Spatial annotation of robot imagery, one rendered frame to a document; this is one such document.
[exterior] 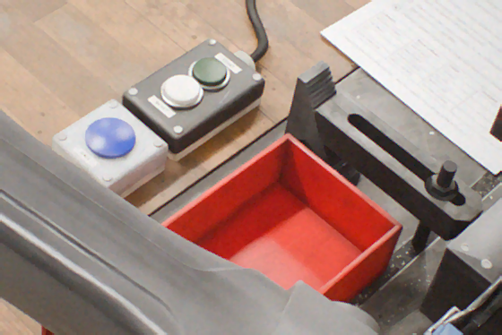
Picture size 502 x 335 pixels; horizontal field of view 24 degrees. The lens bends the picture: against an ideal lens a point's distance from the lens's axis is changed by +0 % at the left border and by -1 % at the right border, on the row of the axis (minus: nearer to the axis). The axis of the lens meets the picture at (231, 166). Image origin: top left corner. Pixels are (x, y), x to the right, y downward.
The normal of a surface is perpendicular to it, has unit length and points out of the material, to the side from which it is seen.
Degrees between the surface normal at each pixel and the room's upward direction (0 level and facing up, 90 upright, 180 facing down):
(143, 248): 20
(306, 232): 0
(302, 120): 90
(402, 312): 0
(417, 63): 1
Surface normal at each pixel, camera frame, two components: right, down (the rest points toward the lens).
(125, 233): 0.42, -0.46
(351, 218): -0.70, 0.50
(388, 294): 0.12, -0.63
